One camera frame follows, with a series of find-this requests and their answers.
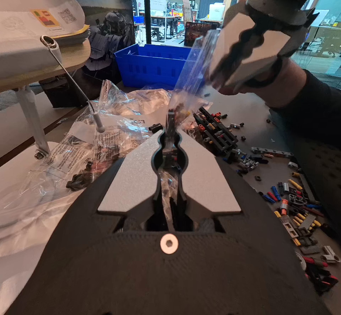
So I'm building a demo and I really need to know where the black perforated board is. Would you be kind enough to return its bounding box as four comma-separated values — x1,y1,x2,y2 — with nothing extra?
293,131,341,241

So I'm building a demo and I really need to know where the white paper bag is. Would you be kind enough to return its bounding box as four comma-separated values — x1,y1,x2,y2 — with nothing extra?
0,209,80,307

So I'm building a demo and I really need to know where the person's right forearm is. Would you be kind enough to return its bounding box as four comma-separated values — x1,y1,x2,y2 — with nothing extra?
268,69,341,145

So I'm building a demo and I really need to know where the person's right hand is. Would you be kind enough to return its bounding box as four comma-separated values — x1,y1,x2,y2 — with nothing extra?
216,59,307,108

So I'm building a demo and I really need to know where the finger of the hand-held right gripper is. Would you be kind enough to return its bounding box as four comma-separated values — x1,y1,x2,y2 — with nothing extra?
209,12,261,81
221,30,292,89

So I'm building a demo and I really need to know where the long grey toy beam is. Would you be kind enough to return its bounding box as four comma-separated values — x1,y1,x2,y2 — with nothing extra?
250,147,293,158

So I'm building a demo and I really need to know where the numbered clear parts bag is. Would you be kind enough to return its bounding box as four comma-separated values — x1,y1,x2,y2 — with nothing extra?
88,79,171,166

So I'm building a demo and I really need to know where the black toy frame assembly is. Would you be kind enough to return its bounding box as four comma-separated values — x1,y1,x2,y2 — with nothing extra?
193,106,239,156

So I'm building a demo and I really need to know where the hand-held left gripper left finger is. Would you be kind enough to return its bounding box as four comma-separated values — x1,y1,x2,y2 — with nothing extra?
97,130,164,217

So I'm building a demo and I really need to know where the blue plastic bin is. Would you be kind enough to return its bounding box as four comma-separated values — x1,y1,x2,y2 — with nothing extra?
115,44,205,90

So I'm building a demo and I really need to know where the pile of toy bricks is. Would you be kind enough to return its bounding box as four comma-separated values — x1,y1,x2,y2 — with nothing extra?
197,111,341,297

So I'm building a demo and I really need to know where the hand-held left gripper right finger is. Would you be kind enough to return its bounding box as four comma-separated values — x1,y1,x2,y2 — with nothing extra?
174,129,242,218

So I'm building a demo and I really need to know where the small clear parts bag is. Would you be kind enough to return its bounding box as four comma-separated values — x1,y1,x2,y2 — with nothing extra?
159,29,221,225

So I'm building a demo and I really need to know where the small red toy set box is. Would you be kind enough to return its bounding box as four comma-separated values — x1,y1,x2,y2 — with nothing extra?
184,22,221,46

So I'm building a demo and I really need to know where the dark toy set box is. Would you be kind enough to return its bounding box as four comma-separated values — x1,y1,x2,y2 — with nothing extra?
40,0,136,108

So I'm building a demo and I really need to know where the black pole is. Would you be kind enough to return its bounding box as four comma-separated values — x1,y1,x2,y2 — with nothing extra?
142,0,152,45

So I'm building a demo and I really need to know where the grey toy pulley wheel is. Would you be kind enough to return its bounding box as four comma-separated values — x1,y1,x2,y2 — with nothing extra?
295,252,307,271

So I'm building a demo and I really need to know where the large clear crumpled bag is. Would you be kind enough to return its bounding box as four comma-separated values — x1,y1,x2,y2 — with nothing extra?
0,161,88,241

